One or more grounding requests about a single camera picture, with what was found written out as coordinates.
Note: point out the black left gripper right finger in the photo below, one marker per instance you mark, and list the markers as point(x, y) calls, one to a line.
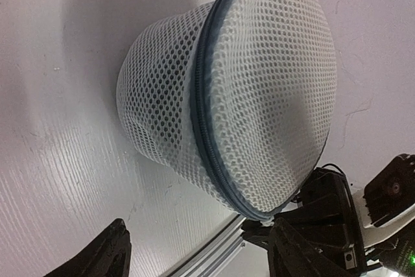
point(289, 254)

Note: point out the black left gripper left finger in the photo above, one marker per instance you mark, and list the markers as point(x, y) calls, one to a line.
point(109, 254)

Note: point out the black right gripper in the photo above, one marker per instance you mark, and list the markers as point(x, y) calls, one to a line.
point(326, 218)

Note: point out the white mesh laundry bag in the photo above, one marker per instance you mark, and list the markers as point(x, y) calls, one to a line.
point(235, 96)

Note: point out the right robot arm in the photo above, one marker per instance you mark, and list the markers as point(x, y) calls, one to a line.
point(385, 212)

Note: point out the aluminium front rail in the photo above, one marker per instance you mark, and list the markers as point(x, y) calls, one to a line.
point(214, 256)

